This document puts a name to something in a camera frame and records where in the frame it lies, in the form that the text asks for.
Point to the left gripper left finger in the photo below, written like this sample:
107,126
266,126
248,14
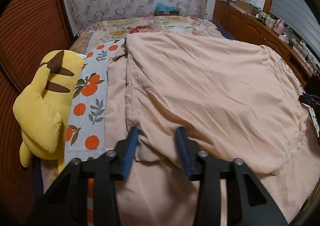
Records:
65,201

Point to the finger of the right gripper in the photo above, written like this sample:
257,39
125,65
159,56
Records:
311,100

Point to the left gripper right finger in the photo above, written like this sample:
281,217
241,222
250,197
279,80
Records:
248,201

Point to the beige printed t-shirt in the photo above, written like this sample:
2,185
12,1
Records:
235,99

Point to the orange print white blanket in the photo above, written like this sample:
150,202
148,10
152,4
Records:
86,123

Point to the pink tissue pack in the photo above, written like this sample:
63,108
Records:
284,38

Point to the pink bottle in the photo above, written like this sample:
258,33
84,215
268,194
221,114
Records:
279,26

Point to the yellow plush toy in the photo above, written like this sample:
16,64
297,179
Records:
42,109

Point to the grey window blind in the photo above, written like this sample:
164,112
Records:
299,17

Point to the dark blue blanket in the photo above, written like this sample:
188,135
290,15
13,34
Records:
224,32

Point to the wooden sideboard cabinet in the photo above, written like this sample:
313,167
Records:
246,29

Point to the cardboard box on sideboard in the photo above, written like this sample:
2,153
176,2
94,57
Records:
244,7

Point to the blue item on box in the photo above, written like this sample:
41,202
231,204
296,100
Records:
164,10

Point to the floral bed quilt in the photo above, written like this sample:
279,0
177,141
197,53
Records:
113,30

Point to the brown louvered wardrobe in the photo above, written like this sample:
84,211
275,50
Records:
29,30

